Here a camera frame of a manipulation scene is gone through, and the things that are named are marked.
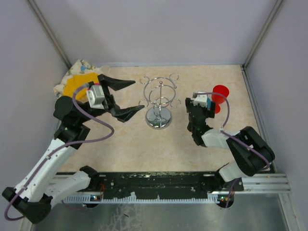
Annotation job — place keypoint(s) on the clear wine glass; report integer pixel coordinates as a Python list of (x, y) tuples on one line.
[(105, 69)]

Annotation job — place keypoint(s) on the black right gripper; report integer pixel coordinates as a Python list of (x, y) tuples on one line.
[(209, 113)]

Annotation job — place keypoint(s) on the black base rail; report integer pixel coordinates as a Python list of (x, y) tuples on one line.
[(162, 185)]

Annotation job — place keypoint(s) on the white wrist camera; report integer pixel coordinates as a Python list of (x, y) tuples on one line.
[(200, 99), (95, 96)]

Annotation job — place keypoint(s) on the chrome wine glass rack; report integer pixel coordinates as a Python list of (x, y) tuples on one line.
[(158, 95)]

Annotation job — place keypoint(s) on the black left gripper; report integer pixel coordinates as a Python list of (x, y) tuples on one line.
[(123, 114)]

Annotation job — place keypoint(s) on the blue plastic wine glass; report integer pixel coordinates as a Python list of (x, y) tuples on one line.
[(209, 102)]

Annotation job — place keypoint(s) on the red plastic wine glass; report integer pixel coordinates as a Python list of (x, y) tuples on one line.
[(223, 93)]

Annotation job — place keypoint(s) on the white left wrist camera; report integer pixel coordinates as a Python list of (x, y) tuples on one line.
[(95, 96)]

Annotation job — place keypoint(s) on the yellow floral cloth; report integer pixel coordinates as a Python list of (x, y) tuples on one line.
[(79, 73)]

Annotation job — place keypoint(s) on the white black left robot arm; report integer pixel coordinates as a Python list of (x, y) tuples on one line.
[(32, 198)]

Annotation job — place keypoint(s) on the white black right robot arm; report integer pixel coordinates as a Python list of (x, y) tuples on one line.
[(250, 152)]

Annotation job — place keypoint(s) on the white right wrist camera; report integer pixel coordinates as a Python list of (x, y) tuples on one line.
[(200, 99)]

